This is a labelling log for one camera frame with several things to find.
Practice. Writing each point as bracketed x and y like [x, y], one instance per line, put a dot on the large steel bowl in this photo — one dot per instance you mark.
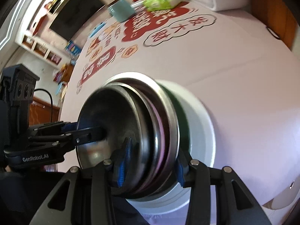
[157, 95]

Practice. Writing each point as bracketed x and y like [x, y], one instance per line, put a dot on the white paper plate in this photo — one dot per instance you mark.
[202, 147]

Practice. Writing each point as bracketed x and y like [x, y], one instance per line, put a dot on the black wall television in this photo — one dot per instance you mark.
[73, 16]

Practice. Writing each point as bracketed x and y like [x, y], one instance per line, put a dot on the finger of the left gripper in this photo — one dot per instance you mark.
[68, 127]
[88, 135]

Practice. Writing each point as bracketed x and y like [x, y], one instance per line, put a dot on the green ceramic plate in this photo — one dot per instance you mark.
[184, 130]

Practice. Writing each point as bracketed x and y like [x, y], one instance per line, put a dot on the blue pencil case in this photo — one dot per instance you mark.
[96, 29]

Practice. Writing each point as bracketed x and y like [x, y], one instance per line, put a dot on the pink steel bowl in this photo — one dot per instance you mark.
[155, 126]

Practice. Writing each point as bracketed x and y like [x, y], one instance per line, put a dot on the brown wooden door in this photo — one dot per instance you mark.
[42, 112]

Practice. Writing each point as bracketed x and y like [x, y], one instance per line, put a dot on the pink printed tablecloth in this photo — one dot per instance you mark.
[247, 80]

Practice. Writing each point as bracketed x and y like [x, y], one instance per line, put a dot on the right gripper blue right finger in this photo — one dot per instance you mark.
[182, 169]

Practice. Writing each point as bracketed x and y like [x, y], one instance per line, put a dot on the small steel bowl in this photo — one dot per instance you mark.
[121, 111]

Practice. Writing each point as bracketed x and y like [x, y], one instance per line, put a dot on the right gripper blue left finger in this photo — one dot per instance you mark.
[121, 163]

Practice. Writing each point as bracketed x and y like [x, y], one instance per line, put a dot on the teal canister brown lid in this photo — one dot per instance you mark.
[121, 10]

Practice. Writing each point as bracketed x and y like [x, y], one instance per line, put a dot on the wooden tv cabinet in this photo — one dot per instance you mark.
[66, 76]

